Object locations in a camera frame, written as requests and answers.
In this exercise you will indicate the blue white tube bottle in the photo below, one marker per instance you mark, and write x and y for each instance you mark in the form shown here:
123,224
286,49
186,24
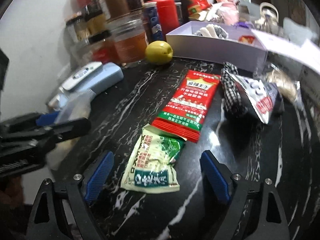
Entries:
152,22

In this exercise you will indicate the green white snack packet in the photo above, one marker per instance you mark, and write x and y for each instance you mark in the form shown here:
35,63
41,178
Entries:
150,168

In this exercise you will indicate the red flat snack packet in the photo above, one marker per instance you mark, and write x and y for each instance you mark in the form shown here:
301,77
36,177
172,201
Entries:
186,111

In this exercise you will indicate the lavender open gift box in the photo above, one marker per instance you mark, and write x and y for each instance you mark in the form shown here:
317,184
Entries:
249,57

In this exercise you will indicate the red cylindrical canister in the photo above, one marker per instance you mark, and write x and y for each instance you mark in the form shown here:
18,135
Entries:
167,15

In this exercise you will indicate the clear tub orange contents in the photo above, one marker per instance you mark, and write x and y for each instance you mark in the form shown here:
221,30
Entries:
129,38

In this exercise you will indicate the purple white snack bag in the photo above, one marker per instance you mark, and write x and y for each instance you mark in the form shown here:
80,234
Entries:
261,98

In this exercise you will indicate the red gold snack packet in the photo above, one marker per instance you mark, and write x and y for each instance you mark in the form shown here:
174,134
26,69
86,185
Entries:
249,39

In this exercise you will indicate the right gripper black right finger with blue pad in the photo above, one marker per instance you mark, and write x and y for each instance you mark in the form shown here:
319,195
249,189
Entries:
254,208

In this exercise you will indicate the bag of rubber bands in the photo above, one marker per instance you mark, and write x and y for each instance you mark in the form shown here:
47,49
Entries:
287,87

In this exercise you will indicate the red snack bag in clutter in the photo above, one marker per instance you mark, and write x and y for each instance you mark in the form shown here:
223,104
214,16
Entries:
196,6

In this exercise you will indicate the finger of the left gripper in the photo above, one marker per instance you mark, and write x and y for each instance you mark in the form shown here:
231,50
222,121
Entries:
20,135
28,121

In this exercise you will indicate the black white checkered cloth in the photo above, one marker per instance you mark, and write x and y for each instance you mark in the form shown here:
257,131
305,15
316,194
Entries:
233,106

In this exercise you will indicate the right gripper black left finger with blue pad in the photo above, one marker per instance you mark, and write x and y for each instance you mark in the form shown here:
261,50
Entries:
48,219

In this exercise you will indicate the pink cup stack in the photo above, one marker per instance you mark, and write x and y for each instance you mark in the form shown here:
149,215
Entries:
228,11

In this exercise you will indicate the yellow green apple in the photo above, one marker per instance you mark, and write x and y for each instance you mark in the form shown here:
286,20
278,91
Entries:
159,53

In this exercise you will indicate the white glass teapot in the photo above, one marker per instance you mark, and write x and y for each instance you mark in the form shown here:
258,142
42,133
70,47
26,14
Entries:
269,19

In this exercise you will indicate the blue grey handheld device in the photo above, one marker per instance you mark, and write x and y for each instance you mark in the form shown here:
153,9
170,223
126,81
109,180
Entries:
72,98

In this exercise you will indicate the small nut jar black lid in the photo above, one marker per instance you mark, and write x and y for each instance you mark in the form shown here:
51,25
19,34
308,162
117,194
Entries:
77,27

